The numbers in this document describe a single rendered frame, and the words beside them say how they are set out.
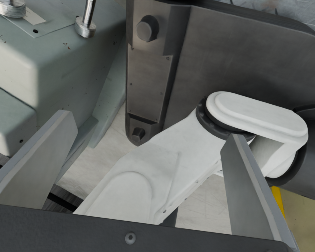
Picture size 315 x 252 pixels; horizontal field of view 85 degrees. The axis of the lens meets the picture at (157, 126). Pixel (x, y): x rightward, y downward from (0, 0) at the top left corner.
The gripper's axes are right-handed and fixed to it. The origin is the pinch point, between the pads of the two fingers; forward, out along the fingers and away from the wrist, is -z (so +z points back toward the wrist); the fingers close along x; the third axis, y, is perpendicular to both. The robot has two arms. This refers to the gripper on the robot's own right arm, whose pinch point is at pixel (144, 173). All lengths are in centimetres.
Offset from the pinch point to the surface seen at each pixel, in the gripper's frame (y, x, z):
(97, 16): 11, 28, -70
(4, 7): 5, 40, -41
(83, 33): 11, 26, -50
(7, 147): 37, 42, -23
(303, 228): 106, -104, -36
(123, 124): 107, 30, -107
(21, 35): 10, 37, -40
